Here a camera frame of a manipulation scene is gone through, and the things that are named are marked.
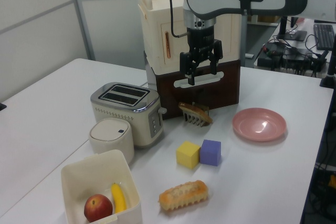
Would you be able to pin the pink plate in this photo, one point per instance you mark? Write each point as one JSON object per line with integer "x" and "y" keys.
{"x": 258, "y": 124}

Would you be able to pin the black object at table edge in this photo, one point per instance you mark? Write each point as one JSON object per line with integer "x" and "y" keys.
{"x": 2, "y": 106}

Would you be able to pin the black desk clamp mount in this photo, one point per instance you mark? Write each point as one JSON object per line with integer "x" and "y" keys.
{"x": 329, "y": 77}

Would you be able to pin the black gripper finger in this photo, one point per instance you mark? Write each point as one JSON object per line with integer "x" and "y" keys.
{"x": 217, "y": 51}
{"x": 189, "y": 68}

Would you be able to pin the metal toast rack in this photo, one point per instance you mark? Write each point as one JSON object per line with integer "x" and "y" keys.
{"x": 194, "y": 122}

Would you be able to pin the black monitor stand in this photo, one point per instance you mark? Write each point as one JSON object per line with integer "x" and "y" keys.
{"x": 291, "y": 34}

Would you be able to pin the cream plastic open container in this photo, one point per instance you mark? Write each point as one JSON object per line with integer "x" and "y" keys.
{"x": 97, "y": 171}

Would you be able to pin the black keyboard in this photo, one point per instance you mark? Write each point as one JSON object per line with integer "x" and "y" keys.
{"x": 325, "y": 36}

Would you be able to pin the small cream lidded bin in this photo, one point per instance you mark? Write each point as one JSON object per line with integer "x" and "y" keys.
{"x": 111, "y": 140}

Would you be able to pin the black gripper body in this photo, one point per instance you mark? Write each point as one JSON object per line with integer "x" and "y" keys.
{"x": 200, "y": 39}

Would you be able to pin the red apple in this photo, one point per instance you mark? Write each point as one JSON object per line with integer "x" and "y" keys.
{"x": 98, "y": 207}

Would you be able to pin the purple cube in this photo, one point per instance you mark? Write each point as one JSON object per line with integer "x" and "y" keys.
{"x": 210, "y": 153}

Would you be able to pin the dark brown drawer box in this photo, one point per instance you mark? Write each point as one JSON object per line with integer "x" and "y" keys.
{"x": 225, "y": 90}

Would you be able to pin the brown toast slice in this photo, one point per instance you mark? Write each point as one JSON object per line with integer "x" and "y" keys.
{"x": 195, "y": 112}

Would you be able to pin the golden bread loaf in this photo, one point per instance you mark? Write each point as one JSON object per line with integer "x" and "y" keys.
{"x": 183, "y": 194}

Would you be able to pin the yellow cube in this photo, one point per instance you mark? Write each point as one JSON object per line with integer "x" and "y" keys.
{"x": 187, "y": 154}

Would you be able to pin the yellow banana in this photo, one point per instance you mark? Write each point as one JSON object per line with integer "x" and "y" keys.
{"x": 118, "y": 197}

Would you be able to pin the cream and silver toaster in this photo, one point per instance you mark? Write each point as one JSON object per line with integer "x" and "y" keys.
{"x": 123, "y": 113}

